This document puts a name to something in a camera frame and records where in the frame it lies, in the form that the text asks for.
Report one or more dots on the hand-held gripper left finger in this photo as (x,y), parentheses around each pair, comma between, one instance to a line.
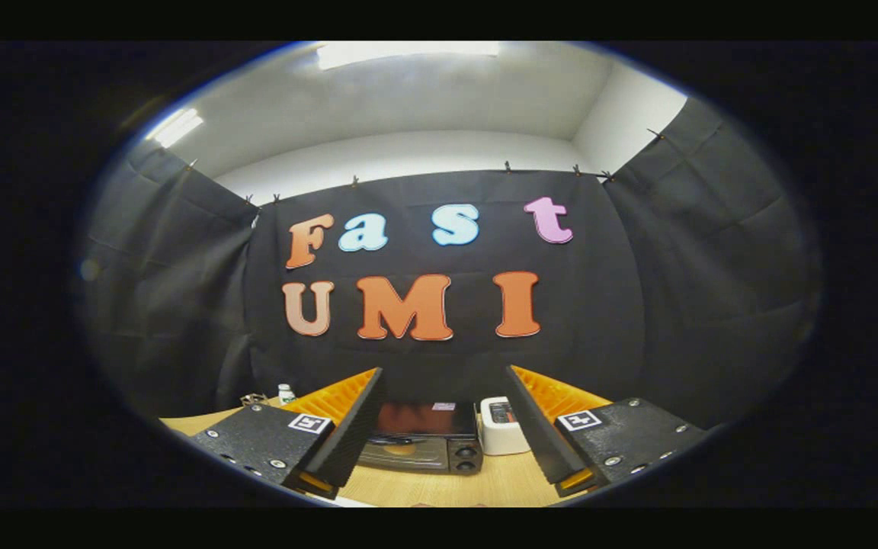
(351,438)

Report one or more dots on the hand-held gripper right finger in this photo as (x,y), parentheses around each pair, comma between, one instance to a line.
(538,427)

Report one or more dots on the black toaster oven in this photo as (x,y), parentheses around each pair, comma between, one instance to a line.
(462,457)

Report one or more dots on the white toaster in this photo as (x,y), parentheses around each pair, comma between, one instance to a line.
(500,438)

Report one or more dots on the white bottle green label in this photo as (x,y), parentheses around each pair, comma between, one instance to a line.
(286,395)

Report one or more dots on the small clear holder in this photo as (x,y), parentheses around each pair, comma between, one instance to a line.
(253,399)

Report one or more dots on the black backdrop cloth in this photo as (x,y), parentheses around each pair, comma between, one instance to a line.
(637,320)

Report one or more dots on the small ceiling light panel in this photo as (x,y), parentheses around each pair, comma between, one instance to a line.
(176,127)

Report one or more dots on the large ceiling light panel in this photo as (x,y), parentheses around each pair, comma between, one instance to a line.
(408,53)

